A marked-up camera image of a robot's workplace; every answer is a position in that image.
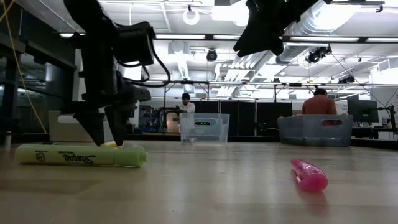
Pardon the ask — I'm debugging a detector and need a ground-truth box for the white ring light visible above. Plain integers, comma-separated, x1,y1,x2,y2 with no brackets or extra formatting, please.
182,8,201,26

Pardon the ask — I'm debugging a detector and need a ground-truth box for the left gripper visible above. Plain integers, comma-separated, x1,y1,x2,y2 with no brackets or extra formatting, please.
60,71,152,147

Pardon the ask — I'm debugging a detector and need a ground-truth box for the grey plastic bin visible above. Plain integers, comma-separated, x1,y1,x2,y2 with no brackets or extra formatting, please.
277,114,354,147

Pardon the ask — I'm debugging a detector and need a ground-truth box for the yellow hanging cable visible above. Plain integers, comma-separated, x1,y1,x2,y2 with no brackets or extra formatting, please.
0,0,47,134

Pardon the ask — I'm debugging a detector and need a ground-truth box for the silver ventilation duct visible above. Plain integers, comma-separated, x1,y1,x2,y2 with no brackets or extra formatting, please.
275,0,361,65

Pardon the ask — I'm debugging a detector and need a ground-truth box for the person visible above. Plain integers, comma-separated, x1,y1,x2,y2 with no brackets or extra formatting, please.
301,88,338,116
174,92,197,114

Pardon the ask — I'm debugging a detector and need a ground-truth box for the black partition wall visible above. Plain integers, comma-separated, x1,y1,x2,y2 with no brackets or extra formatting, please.
192,99,294,137

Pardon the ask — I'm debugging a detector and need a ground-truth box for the left clear plastic bin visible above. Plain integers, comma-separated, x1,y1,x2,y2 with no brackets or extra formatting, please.
48,110,139,143

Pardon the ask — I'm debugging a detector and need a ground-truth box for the black camera cable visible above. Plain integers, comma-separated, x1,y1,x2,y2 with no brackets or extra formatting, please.
113,46,172,89

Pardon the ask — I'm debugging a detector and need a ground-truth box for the clear plastic bin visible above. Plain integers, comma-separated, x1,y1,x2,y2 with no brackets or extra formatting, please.
179,112,231,146
48,110,139,143

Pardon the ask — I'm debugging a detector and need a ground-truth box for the pink highlighter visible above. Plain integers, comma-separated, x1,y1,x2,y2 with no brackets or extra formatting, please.
290,158,329,192

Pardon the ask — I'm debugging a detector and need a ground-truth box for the light green highlighter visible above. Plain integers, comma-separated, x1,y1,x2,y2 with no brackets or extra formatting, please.
14,143,148,169

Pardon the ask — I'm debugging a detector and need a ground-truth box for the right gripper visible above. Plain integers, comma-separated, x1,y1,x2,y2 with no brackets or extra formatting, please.
233,0,324,58

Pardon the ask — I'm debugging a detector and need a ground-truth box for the black ceiling spotlight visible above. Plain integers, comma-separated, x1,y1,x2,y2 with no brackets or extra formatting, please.
305,45,333,65

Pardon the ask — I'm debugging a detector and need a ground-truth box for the yellow highlighter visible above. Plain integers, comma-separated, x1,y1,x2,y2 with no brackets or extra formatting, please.
101,141,124,149

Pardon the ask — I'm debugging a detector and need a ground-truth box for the black computer monitor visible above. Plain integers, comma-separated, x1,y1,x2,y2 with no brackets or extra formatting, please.
347,98,380,124

